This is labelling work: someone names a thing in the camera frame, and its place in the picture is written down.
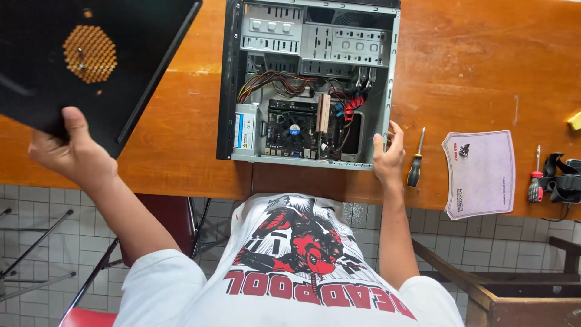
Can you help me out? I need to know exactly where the person's left hand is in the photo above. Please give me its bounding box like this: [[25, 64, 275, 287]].
[[27, 107, 119, 192]]

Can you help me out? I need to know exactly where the person's right hand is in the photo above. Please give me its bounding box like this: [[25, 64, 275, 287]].
[[372, 120, 406, 188]]

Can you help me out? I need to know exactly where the black computer side panel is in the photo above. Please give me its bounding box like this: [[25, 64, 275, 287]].
[[0, 0, 203, 160]]

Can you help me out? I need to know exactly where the black computer case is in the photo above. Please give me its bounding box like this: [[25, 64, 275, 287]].
[[216, 0, 402, 171]]

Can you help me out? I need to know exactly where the beige expansion card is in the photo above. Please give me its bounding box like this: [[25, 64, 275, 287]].
[[316, 94, 331, 134]]

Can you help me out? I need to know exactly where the grey printed mouse pad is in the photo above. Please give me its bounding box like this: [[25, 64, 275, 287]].
[[441, 130, 517, 221]]

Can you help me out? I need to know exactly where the black processor cooler fan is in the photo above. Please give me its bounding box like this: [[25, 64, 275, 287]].
[[277, 118, 315, 147]]

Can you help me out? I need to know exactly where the red metal-framed chair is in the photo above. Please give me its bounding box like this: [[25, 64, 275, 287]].
[[58, 194, 237, 327]]

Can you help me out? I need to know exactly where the black motherboard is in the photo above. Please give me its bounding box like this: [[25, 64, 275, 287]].
[[262, 99, 346, 161]]

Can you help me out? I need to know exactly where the grey metal drive cage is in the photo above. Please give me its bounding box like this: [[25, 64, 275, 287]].
[[240, 2, 393, 76]]

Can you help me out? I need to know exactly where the silver power supply unit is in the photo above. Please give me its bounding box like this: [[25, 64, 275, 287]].
[[232, 103, 259, 151]]

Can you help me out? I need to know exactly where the white printed t-shirt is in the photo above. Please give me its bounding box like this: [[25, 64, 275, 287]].
[[113, 193, 464, 327]]

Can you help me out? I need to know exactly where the brown wooden bench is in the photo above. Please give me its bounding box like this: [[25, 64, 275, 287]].
[[411, 236, 581, 327]]

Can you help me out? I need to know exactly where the black yellow handled screwdriver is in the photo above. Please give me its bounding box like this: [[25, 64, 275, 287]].
[[407, 127, 427, 188]]

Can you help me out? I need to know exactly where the red data cable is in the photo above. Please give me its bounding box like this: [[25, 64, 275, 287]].
[[342, 95, 366, 122]]

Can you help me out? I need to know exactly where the grey metal stool frame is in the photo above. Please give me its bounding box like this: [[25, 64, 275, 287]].
[[0, 207, 78, 303]]

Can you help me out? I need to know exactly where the bundle of coloured power cables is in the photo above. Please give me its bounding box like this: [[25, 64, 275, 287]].
[[237, 70, 360, 106]]

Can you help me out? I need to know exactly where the red grey handled screwdriver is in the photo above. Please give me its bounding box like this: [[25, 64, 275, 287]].
[[527, 145, 544, 203]]

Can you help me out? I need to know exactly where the black strap device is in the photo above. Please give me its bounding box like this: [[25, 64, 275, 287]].
[[542, 153, 581, 204]]

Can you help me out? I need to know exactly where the thin black cable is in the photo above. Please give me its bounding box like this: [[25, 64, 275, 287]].
[[540, 203, 573, 223]]

